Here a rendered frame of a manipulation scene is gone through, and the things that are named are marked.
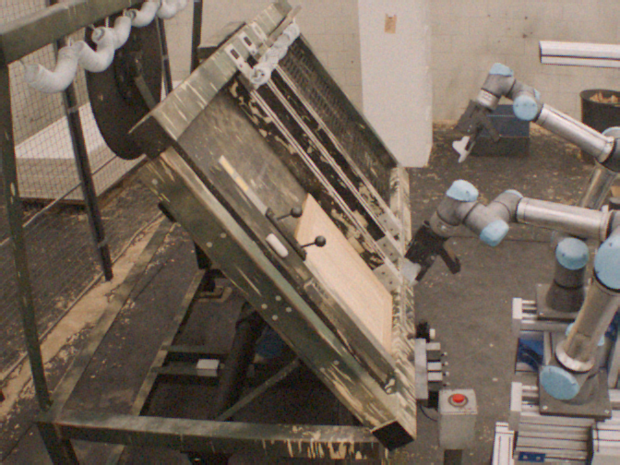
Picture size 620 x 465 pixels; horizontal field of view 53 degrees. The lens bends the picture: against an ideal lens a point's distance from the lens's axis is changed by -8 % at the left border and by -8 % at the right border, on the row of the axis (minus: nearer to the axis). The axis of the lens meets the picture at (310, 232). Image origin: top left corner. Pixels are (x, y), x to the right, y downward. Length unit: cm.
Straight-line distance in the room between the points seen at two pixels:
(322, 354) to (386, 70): 432
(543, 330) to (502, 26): 516
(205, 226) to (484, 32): 580
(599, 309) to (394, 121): 466
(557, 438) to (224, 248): 119
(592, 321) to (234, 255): 98
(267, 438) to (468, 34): 573
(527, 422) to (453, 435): 26
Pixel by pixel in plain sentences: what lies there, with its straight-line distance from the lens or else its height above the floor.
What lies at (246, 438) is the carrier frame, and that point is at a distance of 231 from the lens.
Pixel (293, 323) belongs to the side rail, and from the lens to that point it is 194.
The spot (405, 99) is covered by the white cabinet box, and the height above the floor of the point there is 67.
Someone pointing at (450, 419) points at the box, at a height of 90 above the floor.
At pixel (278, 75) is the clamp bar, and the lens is 294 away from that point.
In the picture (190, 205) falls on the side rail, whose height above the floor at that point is 167.
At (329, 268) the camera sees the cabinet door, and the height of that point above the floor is 121.
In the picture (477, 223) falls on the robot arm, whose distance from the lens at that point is 177.
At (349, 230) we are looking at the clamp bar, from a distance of 264.
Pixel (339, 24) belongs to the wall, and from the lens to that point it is 750.
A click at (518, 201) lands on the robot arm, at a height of 162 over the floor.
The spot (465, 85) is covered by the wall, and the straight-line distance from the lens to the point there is 747.
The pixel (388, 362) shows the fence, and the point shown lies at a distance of 233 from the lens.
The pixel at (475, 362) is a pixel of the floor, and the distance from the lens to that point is 383.
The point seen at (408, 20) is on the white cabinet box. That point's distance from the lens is 593.
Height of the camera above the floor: 241
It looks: 28 degrees down
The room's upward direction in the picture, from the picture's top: 5 degrees counter-clockwise
